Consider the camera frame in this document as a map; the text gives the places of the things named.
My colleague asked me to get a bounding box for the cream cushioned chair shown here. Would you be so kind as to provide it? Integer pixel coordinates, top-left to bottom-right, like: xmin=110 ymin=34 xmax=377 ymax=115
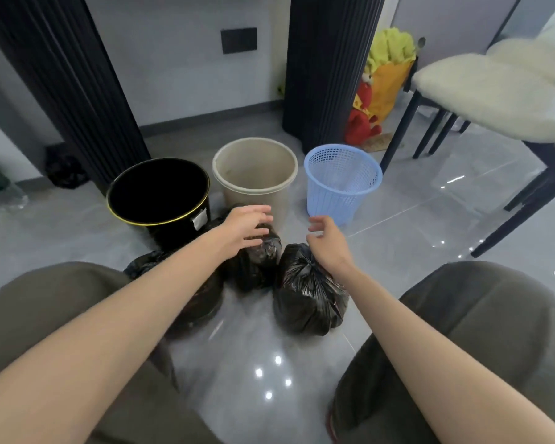
xmin=486 ymin=36 xmax=555 ymax=96
xmin=379 ymin=52 xmax=555 ymax=258

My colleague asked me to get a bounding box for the yellow plush toy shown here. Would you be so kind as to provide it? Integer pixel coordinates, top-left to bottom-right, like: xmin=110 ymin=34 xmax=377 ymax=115
xmin=363 ymin=27 xmax=418 ymax=125

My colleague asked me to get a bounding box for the person's left leg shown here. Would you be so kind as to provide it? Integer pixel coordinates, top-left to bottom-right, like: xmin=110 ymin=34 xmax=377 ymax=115
xmin=0 ymin=261 xmax=223 ymax=444

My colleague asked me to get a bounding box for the black garbage bag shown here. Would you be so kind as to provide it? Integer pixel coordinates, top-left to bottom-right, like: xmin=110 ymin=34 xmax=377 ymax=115
xmin=122 ymin=249 xmax=225 ymax=340
xmin=205 ymin=203 xmax=283 ymax=293
xmin=273 ymin=243 xmax=351 ymax=337

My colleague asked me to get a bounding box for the person's right hand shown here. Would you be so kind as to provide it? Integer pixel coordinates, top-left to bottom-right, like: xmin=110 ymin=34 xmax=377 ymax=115
xmin=307 ymin=215 xmax=358 ymax=284

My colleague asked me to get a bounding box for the red plush toy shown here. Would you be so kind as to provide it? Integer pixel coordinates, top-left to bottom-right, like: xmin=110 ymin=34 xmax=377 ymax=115
xmin=343 ymin=80 xmax=384 ymax=146

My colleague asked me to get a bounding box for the blue mesh plastic bin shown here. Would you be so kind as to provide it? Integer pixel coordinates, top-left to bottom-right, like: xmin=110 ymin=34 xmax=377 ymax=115
xmin=303 ymin=143 xmax=384 ymax=227

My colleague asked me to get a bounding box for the person's right pink shoe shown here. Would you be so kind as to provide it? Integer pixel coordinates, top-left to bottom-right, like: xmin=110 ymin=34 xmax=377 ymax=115
xmin=326 ymin=409 xmax=341 ymax=444

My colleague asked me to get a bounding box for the person's left forearm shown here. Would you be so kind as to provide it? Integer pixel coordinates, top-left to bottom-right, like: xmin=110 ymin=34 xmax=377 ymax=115
xmin=0 ymin=226 xmax=230 ymax=444

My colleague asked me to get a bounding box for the small crumpled black bag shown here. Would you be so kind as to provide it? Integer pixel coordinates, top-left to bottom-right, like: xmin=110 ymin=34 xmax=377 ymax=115
xmin=44 ymin=142 xmax=91 ymax=190

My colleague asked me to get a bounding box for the person's left hand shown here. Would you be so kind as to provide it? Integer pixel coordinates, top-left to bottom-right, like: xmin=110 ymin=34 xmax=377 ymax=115
xmin=217 ymin=205 xmax=274 ymax=262

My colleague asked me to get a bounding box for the black wall outlet panel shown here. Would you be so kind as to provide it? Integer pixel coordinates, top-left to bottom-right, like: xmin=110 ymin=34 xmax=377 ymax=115
xmin=220 ymin=27 xmax=258 ymax=55

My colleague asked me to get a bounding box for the person's leg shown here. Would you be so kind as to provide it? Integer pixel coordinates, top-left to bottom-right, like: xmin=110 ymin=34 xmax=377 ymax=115
xmin=328 ymin=261 xmax=555 ymax=444
xmin=0 ymin=261 xmax=223 ymax=444

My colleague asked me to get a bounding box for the black bin with gold rim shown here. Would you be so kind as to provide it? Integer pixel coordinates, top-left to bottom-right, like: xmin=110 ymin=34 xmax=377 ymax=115
xmin=106 ymin=157 xmax=212 ymax=253

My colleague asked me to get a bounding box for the person's right leg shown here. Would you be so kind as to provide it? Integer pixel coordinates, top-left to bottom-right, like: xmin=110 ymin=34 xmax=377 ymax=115
xmin=328 ymin=261 xmax=555 ymax=444

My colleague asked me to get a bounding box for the large clear water bottle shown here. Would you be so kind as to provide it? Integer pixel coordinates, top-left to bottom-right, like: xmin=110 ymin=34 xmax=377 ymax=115
xmin=0 ymin=163 xmax=30 ymax=212

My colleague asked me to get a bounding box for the beige plastic bin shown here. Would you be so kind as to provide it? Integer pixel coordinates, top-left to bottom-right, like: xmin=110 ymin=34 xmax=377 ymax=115
xmin=212 ymin=137 xmax=299 ymax=227

